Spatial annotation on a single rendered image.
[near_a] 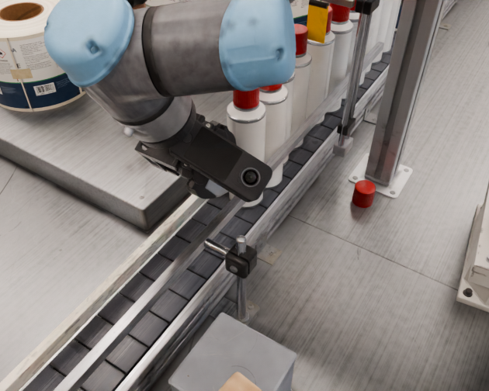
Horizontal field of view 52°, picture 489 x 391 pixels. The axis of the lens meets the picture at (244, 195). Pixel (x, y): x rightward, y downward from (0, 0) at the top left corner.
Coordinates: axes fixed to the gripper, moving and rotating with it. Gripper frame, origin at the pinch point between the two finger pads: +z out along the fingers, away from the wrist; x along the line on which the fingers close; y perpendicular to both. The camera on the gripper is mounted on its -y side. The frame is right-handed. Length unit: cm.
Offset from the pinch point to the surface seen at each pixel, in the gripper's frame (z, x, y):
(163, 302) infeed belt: -4.0, 18.0, -1.3
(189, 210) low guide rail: -0.3, 5.7, 3.8
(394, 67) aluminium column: 1.8, -25.6, -12.8
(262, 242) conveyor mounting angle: 7.4, 4.4, -5.4
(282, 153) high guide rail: 1.0, -7.3, -4.0
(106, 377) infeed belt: -9.5, 27.5, -2.1
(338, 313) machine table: 7.1, 8.7, -19.5
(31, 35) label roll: -5.3, -8.6, 42.7
